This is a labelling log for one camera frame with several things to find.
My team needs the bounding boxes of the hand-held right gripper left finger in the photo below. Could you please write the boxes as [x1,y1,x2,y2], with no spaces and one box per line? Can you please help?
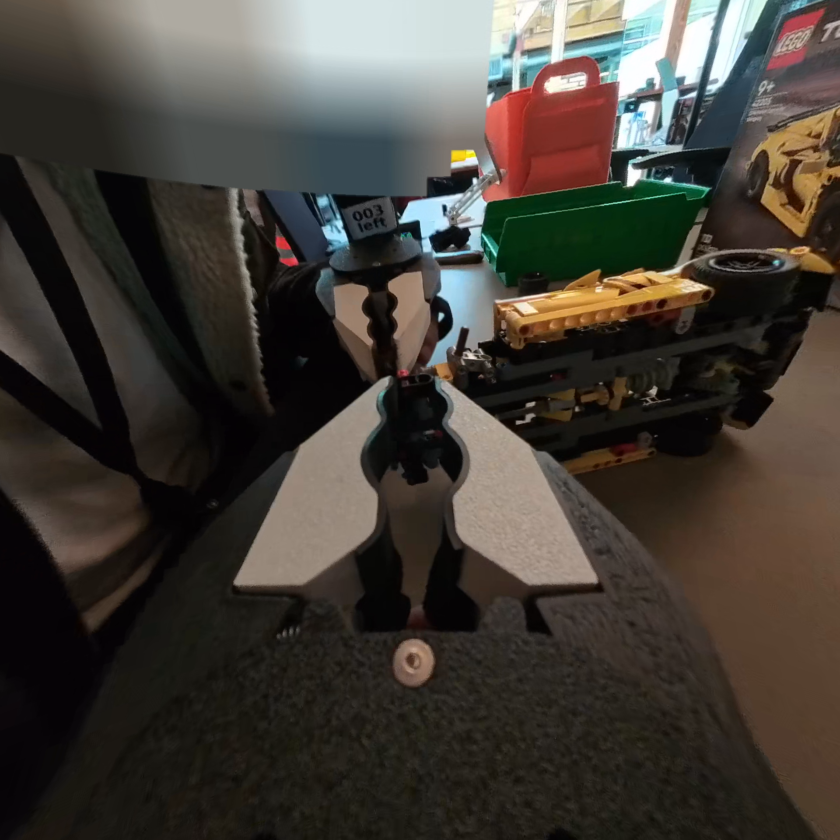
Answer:
[233,379,396,603]

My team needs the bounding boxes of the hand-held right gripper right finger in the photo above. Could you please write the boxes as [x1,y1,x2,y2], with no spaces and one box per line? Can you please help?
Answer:
[435,379,602,602]

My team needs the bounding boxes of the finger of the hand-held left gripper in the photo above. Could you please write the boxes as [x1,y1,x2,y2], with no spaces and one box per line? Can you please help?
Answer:
[390,269,431,378]
[332,276,388,383]

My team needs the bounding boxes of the small black brick assembly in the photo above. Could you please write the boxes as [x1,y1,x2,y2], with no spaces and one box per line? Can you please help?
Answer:
[392,371,442,485]

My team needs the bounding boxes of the yellow toy brick car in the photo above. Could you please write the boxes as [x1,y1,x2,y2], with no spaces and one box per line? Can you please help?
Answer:
[446,248,834,476]

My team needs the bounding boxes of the person's left forearm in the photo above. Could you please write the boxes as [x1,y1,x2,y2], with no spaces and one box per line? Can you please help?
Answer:
[262,259,368,421]

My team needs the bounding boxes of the desk lamp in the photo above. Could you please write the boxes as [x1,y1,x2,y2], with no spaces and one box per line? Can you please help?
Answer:
[441,128,509,227]

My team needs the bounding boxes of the white paper sheet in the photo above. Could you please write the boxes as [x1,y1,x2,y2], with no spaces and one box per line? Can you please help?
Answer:
[397,193,490,240]

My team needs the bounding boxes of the person's fleece jacket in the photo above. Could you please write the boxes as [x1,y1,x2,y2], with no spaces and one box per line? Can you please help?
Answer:
[20,157,283,473]

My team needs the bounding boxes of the green plastic bin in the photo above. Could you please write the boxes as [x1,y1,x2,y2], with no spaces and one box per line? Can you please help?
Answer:
[480,180,713,287]

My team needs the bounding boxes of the red plastic carry case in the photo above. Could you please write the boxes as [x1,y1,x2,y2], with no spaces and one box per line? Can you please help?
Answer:
[484,56,621,201]

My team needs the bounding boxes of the person's white shirt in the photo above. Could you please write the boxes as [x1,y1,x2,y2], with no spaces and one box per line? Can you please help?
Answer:
[0,157,217,631]

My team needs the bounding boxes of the black office chair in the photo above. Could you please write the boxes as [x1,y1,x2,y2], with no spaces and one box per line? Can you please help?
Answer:
[610,0,782,185]

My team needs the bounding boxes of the toy car set box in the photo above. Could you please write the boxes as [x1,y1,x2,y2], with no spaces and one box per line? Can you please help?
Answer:
[696,0,840,273]

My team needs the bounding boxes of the black shoulder strap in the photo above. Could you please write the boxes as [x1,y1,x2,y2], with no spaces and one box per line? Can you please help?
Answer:
[0,157,165,506]

